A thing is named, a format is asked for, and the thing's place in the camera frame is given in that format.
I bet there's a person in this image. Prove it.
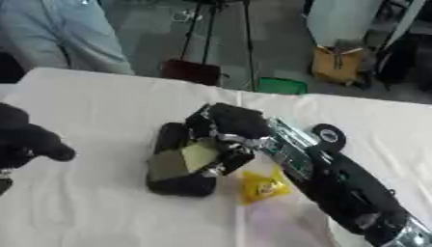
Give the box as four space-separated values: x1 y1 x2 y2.
0 0 137 77

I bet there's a green box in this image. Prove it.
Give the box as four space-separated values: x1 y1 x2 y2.
256 76 311 96

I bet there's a black bag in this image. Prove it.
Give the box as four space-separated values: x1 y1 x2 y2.
374 32 432 92

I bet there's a tan cardboard box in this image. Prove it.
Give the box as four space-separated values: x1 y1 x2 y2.
309 44 368 87

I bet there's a black tripod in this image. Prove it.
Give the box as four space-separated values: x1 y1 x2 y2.
176 0 258 93

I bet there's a yellow snack packet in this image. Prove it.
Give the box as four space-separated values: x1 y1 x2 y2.
239 165 294 206

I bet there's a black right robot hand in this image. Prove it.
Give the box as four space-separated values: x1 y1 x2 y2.
183 102 274 178

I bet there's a dark red box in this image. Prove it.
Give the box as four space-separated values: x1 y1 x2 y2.
160 58 223 87

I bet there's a black box with olive inside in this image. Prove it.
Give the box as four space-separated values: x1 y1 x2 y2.
145 122 257 198

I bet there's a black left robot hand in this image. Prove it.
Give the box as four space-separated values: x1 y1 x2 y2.
0 102 78 171

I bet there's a white panel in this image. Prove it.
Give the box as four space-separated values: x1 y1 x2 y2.
305 0 385 48

